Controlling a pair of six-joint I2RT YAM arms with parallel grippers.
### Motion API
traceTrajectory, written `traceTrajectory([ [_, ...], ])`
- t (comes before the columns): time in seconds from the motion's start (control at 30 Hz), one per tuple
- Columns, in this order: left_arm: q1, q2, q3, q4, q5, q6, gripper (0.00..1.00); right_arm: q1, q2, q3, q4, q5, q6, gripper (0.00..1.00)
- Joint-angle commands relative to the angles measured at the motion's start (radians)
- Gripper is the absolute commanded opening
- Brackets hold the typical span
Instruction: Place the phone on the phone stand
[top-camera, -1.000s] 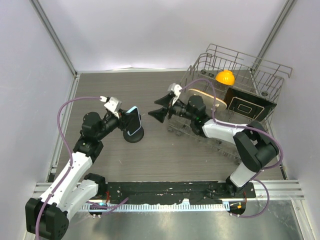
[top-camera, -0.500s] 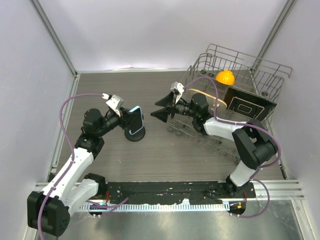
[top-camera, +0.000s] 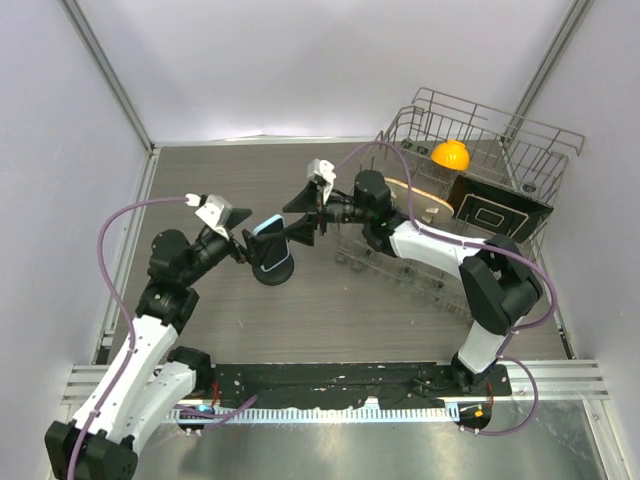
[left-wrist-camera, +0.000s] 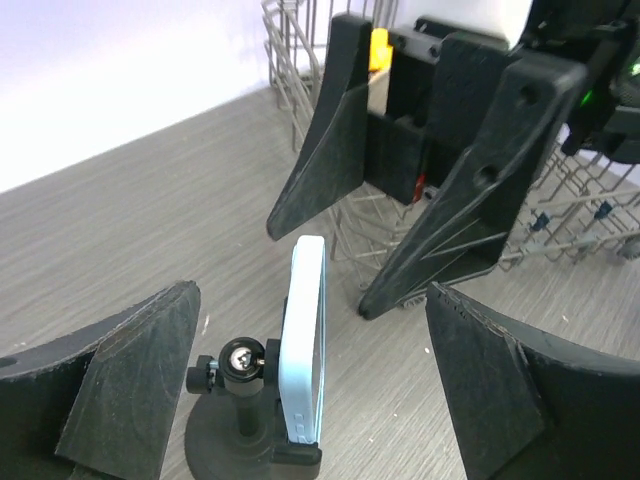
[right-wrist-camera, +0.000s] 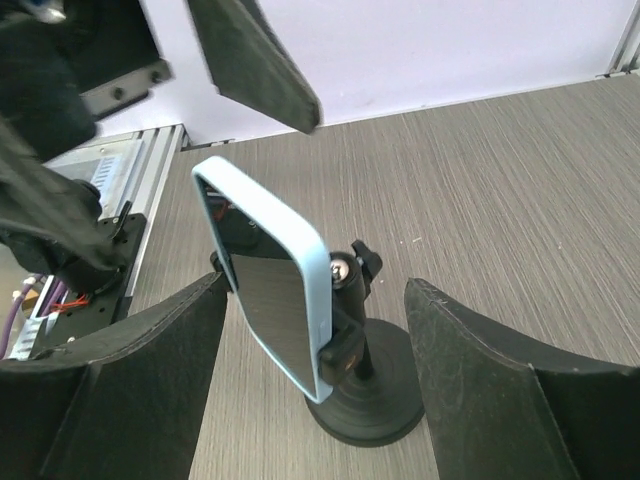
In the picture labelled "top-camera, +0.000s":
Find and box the grey wire dish rack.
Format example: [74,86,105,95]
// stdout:
[331,87,586,321]

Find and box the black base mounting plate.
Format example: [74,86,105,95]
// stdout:
[210,362,512,410]

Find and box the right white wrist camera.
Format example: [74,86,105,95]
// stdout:
[307,159,336,204]

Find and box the black phone stand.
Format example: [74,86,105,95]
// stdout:
[252,258,295,286]

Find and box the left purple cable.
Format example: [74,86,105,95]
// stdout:
[64,197,260,480]

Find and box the black square plate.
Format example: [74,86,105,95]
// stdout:
[447,175,554,243]

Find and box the white slotted cable duct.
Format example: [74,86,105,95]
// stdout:
[165,402,459,428]

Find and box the oval wooden board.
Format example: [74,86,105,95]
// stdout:
[385,177,454,224]

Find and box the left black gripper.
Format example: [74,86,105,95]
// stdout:
[181,209,279,286]

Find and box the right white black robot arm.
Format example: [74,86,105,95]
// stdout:
[282,170,543,395]

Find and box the purple cable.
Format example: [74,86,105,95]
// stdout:
[64,197,260,480]
[333,141,558,435]

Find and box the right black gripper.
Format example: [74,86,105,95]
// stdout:
[279,179,372,246]

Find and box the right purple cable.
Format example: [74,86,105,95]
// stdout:
[333,141,558,435]

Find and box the phone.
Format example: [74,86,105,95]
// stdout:
[252,214,290,272]

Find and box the aluminium frame rail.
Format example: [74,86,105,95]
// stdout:
[61,360,609,405]

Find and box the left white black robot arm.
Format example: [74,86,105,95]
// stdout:
[45,195,264,479]

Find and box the orange bowl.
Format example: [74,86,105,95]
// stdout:
[431,140,471,171]

